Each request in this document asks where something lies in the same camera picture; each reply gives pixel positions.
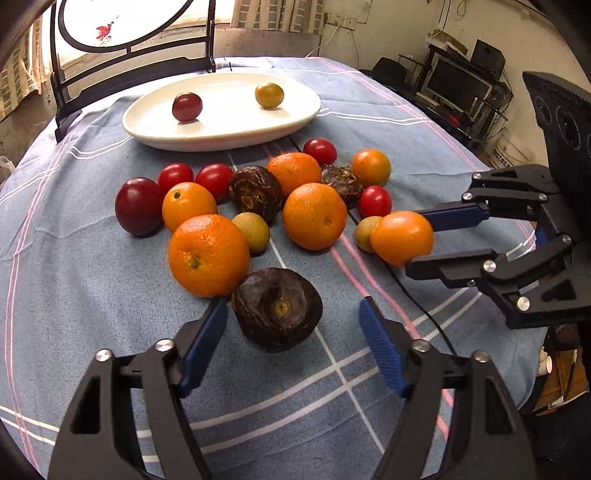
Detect small orange tomato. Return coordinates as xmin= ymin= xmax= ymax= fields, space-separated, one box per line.
xmin=370 ymin=211 xmax=435 ymax=268

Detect dark brown water chestnut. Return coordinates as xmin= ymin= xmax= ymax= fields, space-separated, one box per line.
xmin=231 ymin=268 xmax=324 ymax=353
xmin=321 ymin=165 xmax=363 ymax=210
xmin=229 ymin=165 xmax=283 ymax=225

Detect small yellow longan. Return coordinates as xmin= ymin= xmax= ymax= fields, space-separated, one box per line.
xmin=232 ymin=212 xmax=270 ymax=255
xmin=353 ymin=216 xmax=382 ymax=254

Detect yellow green tomato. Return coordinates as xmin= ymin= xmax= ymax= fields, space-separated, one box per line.
xmin=254 ymin=82 xmax=284 ymax=109

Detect dark red plum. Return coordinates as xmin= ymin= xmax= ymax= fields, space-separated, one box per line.
xmin=171 ymin=92 xmax=202 ymax=122
xmin=115 ymin=177 xmax=165 ymax=237

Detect orange yellow tomato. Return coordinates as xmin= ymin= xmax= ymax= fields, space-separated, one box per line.
xmin=352 ymin=149 xmax=392 ymax=187

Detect white bucket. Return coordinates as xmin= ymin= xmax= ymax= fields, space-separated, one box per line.
xmin=490 ymin=127 xmax=535 ymax=169

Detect computer monitor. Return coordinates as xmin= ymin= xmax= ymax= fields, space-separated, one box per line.
xmin=425 ymin=57 xmax=492 ymax=118

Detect large orange mandarin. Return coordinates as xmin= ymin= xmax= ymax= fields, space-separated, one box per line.
xmin=283 ymin=183 xmax=348 ymax=251
xmin=266 ymin=152 xmax=322 ymax=198

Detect black speaker box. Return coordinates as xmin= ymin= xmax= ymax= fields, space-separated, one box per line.
xmin=471 ymin=39 xmax=506 ymax=80

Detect blue plaid tablecloth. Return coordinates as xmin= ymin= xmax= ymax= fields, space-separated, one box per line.
xmin=1 ymin=58 xmax=545 ymax=479

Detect red cherry tomato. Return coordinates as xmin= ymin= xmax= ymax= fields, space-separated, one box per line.
xmin=157 ymin=163 xmax=194 ymax=193
xmin=194 ymin=163 xmax=233 ymax=203

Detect white ceramic plate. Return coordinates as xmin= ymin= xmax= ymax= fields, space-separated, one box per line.
xmin=122 ymin=69 xmax=322 ymax=152

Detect small orange mandarin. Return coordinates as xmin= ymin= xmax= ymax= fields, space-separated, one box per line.
xmin=162 ymin=182 xmax=217 ymax=233

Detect round bird painting screen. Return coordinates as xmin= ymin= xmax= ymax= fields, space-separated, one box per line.
xmin=49 ymin=1 xmax=216 ymax=142

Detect black thin cable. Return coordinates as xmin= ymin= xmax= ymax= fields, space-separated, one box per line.
xmin=345 ymin=209 xmax=459 ymax=357

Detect white power cable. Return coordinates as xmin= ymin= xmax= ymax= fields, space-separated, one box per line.
xmin=303 ymin=18 xmax=362 ymax=70

